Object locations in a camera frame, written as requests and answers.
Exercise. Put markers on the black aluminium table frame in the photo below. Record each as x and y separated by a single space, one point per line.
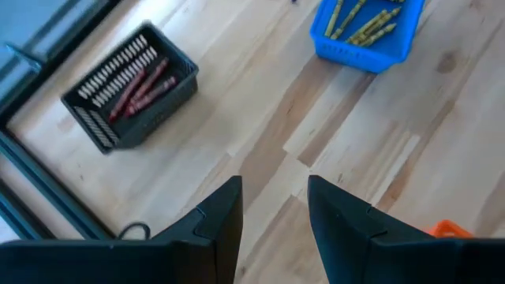
47 181

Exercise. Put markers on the orange plastic basket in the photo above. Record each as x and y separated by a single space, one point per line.
447 229

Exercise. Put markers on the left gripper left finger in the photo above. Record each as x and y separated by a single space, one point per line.
221 221

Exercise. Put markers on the black plastic basket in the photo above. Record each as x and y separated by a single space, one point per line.
179 92

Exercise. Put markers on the blue plastic basket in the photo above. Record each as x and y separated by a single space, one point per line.
355 59

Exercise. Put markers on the yellow crayon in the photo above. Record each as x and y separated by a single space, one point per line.
369 27
378 35
349 17
379 23
334 19

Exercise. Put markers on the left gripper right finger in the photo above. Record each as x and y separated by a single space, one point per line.
347 236

